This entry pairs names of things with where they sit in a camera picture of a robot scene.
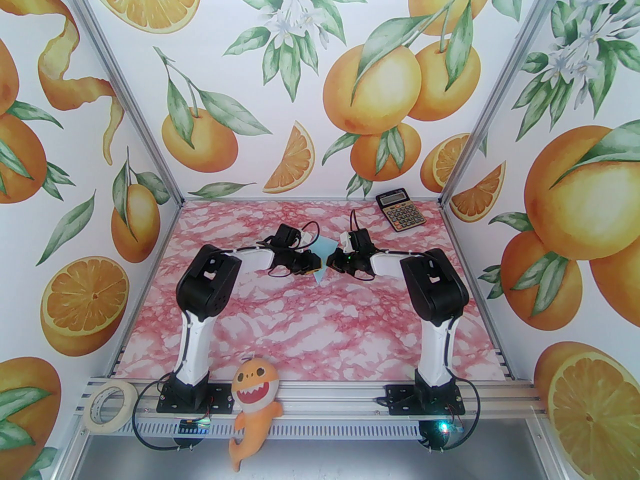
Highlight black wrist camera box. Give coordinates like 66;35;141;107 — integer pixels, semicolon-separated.
348;228;372;254
276;223;303;249

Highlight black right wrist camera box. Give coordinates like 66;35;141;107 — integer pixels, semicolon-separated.
348;228;372;254

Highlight black left base cable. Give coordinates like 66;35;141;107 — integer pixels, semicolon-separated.
131;383;211;453

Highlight thin aluminium frame rail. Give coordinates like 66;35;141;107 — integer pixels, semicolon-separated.
180;198;443;205

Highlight black base cable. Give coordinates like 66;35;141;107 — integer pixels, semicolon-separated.
131;383;211;453
425;382;482;454

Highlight light blue paper sheet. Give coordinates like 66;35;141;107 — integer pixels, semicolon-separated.
312;235;337;287

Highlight aluminium frame post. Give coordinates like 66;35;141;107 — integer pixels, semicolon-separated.
436;0;572;210
54;0;185;210

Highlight pink marble table mat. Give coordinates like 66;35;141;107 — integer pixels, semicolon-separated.
114;200;512;383

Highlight slotted grey cable tray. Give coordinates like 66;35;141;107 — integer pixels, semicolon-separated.
132;415;426;439

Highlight wide aluminium mounting rail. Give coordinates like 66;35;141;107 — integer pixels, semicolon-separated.
75;375;548;421

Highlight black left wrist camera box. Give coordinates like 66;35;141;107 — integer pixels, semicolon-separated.
276;223;303;249

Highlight black brown desk calculator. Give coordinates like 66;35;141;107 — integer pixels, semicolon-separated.
375;191;428;232

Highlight black right base cable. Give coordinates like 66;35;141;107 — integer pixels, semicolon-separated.
425;382;482;454

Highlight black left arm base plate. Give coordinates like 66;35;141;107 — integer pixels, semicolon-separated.
156;378;234;414

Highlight cream masking tape roll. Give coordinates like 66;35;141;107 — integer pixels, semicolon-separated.
82;381;138;431

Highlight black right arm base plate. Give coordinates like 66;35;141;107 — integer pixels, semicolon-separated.
385;384;466;415

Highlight orange shark plush toy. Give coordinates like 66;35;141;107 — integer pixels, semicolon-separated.
229;358;284;471

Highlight circuit board with green light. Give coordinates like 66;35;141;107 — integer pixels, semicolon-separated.
430;418;466;439

